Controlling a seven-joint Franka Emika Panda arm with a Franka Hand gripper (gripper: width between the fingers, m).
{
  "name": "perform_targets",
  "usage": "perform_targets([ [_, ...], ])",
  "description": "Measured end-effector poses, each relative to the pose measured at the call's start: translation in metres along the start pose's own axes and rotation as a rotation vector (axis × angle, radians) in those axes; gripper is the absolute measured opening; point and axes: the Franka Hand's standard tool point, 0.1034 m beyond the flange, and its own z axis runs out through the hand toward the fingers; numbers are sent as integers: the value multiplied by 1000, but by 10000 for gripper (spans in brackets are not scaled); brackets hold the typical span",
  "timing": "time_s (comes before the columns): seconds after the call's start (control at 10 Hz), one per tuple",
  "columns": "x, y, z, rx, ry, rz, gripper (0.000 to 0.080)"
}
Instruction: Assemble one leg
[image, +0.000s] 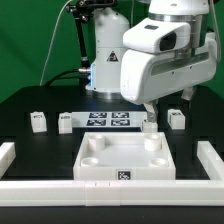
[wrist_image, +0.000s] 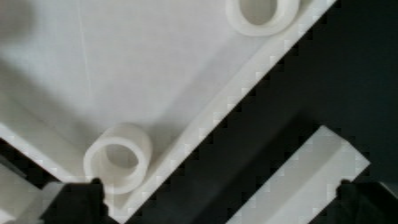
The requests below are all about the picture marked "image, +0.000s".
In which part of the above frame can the white thin cable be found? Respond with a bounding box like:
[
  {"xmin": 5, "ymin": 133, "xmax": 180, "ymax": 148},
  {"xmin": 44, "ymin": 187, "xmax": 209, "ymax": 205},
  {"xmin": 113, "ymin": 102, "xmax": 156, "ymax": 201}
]
[{"xmin": 39, "ymin": 0, "xmax": 74, "ymax": 87}]

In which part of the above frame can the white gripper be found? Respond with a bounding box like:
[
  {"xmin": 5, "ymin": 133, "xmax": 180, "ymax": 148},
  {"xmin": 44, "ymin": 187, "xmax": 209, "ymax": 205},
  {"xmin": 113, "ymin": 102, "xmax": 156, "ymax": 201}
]
[{"xmin": 120, "ymin": 32, "xmax": 217, "ymax": 122}]

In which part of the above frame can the white obstacle fence bar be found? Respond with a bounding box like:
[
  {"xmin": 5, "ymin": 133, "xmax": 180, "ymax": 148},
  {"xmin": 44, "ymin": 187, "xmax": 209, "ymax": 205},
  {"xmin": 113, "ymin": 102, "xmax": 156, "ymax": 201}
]
[
  {"xmin": 197, "ymin": 141, "xmax": 224, "ymax": 181},
  {"xmin": 0, "ymin": 180, "xmax": 224, "ymax": 206},
  {"xmin": 0, "ymin": 142, "xmax": 16, "ymax": 179}
]

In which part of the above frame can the white obstacle fence right bar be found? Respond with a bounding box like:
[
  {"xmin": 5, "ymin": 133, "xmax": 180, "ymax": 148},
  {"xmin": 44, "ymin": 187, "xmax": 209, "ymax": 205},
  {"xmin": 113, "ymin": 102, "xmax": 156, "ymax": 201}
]
[{"xmin": 197, "ymin": 141, "xmax": 224, "ymax": 181}]

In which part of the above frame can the white marker tag sheet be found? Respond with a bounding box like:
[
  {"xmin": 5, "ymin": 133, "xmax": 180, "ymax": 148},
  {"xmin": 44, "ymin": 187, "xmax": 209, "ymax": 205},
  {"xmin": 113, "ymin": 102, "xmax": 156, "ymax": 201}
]
[{"xmin": 72, "ymin": 111, "xmax": 147, "ymax": 128}]

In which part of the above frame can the white obstacle fence front bar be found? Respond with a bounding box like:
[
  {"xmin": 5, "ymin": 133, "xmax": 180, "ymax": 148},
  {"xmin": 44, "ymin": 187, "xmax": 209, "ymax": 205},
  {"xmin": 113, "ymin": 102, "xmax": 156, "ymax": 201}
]
[{"xmin": 0, "ymin": 180, "xmax": 224, "ymax": 206}]

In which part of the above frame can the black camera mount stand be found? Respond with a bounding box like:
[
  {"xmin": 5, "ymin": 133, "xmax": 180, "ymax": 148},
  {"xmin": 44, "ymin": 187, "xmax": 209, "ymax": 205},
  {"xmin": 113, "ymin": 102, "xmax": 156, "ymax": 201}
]
[{"xmin": 65, "ymin": 0, "xmax": 118, "ymax": 74}]

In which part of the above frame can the white square tabletop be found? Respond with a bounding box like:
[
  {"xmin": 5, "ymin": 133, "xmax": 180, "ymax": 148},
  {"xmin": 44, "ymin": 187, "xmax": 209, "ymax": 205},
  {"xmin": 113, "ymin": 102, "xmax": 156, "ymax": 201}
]
[{"xmin": 73, "ymin": 132, "xmax": 176, "ymax": 181}]

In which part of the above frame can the white obstacle fence left bar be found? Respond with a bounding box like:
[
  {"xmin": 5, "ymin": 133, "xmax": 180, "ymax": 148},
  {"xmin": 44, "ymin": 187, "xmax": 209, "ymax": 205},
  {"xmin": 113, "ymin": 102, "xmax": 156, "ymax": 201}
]
[{"xmin": 0, "ymin": 142, "xmax": 16, "ymax": 179}]

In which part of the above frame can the black cable bundle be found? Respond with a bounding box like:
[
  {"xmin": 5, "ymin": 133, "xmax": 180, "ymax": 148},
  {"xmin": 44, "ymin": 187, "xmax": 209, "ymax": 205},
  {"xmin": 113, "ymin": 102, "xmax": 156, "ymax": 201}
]
[{"xmin": 44, "ymin": 68, "xmax": 92, "ymax": 88}]

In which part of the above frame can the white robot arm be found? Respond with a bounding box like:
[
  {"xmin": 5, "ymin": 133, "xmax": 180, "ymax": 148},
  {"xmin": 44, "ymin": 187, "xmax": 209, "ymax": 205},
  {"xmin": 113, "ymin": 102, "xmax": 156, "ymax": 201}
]
[{"xmin": 86, "ymin": 0, "xmax": 221, "ymax": 107}]

